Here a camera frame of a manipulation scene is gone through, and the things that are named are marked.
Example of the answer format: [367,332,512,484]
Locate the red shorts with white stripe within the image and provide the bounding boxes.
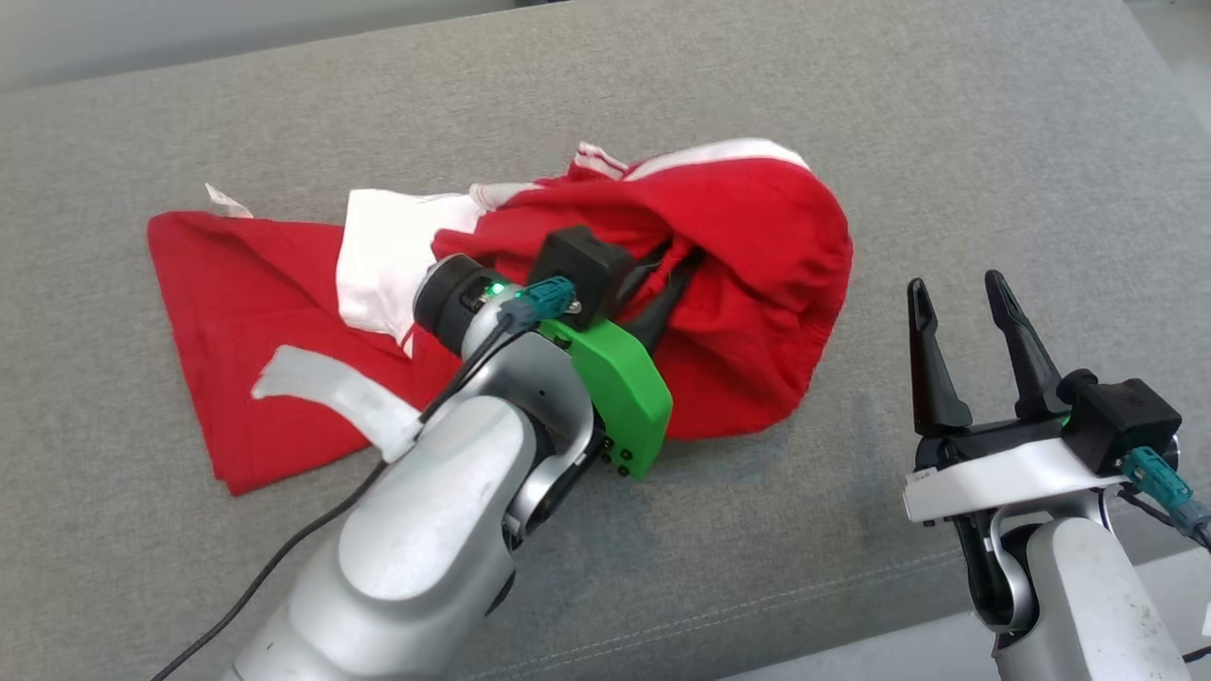
[336,139,854,443]

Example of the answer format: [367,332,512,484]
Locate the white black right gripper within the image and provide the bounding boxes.
[902,270,1184,526]

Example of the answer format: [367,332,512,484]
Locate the black cable with teal plug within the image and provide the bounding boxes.
[151,276,578,681]
[1116,446,1211,554]

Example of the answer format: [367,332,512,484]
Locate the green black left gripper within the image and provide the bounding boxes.
[413,239,706,480]

